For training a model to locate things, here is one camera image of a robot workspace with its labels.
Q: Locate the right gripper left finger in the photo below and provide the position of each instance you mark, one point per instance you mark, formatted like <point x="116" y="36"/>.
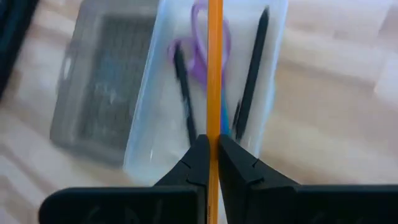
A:
<point x="174" y="205"/>

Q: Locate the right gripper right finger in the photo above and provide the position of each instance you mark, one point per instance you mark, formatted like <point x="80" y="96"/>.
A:
<point x="280" y="205"/>

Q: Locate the black pen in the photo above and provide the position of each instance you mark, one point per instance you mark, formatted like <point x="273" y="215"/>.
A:
<point x="252" y="77"/>
<point x="184" y="84"/>

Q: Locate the clear plastic pencil box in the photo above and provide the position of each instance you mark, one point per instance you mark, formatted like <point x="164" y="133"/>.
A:
<point x="102" y="93"/>

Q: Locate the orange pencil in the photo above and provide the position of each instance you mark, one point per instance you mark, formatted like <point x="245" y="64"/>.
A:
<point x="214" y="77"/>

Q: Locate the clear plastic supply box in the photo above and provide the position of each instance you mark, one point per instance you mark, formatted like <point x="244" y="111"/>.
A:
<point x="161" y="130"/>

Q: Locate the black metal table frame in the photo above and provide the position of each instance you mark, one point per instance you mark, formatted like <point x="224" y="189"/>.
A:
<point x="14" y="37"/>

